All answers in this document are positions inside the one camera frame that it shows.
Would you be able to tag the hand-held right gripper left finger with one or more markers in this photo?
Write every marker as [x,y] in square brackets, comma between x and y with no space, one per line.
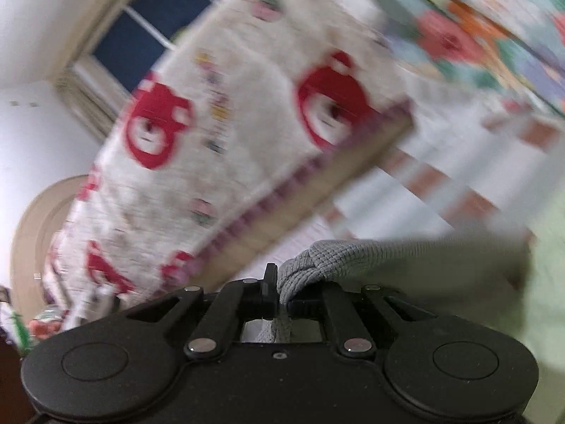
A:
[269,293]

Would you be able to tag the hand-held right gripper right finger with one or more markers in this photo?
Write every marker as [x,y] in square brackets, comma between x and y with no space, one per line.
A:
[304,308]

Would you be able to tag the grey knit sweater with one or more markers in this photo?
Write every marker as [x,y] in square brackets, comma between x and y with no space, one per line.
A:
[335,260]

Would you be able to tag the white quilt with red print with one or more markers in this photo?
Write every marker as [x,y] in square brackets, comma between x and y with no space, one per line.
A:
[247,97]

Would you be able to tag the arched wooden door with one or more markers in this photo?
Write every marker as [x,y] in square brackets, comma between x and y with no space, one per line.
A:
[35,238]

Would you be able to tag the colourful floral blanket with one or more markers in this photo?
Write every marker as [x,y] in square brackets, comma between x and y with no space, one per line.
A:
[446,39]

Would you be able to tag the beige bed frame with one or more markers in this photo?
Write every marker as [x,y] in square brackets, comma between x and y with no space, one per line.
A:
[309,212]

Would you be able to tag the window with beige frame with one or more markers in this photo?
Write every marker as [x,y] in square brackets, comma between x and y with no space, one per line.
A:
[123,53]

